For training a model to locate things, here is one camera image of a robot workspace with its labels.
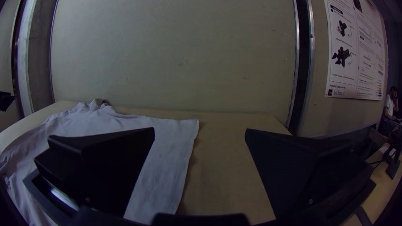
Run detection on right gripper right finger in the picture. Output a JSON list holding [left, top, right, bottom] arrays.
[[245, 128, 376, 222]]

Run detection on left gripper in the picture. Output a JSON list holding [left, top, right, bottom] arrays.
[[0, 91, 15, 112]]

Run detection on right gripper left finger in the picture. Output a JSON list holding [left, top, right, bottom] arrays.
[[33, 127, 155, 218]]

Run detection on white t-shirt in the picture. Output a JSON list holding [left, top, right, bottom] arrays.
[[0, 98, 200, 226]]

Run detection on person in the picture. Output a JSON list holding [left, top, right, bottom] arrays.
[[378, 86, 402, 136]]

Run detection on white wall poster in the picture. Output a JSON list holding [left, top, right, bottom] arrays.
[[324, 0, 389, 101]]

